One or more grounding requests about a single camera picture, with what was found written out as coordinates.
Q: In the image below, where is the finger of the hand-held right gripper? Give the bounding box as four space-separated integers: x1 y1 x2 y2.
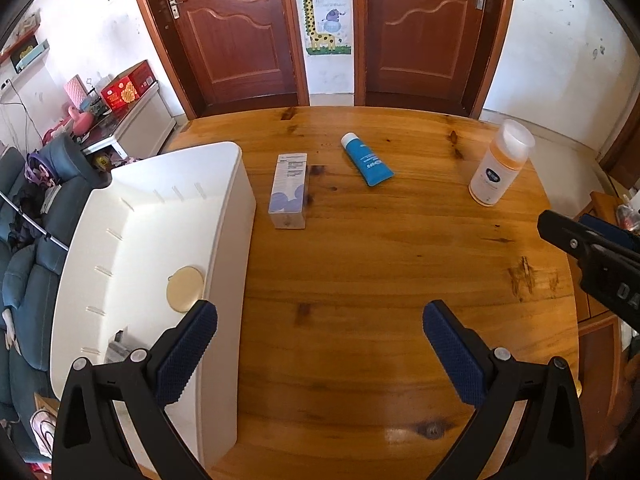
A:
580 214 640 252
538 210 601 261

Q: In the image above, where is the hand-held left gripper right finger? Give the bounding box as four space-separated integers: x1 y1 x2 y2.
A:
422 300 587 480

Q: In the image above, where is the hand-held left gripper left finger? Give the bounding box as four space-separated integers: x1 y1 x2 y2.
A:
51 300 219 480

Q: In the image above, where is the gold compact mirror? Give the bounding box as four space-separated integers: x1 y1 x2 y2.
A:
165 265 206 313

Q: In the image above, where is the grey printed packet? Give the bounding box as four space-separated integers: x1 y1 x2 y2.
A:
105 329 132 363

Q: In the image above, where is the white orange lotion bottle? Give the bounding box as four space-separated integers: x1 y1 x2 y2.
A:
468 119 536 207

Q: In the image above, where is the white plastic tray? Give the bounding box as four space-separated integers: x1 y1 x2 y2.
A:
50 141 257 468

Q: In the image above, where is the white purple carton box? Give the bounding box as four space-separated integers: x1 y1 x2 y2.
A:
267 152 309 230

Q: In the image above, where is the blue cream tube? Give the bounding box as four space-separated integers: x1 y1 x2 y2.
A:
341 132 395 187

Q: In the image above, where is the wooden desktop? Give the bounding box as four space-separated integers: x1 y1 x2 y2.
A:
165 106 581 480

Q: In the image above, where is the brown wooden side cabinet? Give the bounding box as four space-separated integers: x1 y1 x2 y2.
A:
575 191 640 461

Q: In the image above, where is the dark brown side door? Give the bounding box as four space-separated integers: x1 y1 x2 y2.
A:
600 105 640 176

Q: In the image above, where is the blue fabric sofa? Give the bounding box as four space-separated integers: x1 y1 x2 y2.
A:
0 135 113 466

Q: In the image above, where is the tripod music stand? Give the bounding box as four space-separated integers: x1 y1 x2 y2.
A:
0 190 71 251

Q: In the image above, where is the dark clothing pile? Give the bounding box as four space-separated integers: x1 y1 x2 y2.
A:
10 200 51 251

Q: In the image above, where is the white low cabinet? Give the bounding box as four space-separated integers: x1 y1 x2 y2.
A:
80 91 177 161

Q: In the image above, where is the purple patterned cloth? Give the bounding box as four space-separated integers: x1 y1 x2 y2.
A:
27 152 61 186

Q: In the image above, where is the brown wooden door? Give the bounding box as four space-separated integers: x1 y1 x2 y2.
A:
352 0 518 118
125 0 310 120

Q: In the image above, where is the pink flamingo toy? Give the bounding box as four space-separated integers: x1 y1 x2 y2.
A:
42 102 96 143

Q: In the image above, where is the red gift box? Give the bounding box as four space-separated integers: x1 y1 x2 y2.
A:
101 60 157 111

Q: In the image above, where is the pink quilted box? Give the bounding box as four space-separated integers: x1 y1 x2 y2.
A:
64 75 90 106

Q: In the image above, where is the giraffe height chart poster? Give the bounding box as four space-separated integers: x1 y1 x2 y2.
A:
295 0 353 56

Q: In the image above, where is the wall shelf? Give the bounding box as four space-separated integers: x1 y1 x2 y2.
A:
0 30 51 75

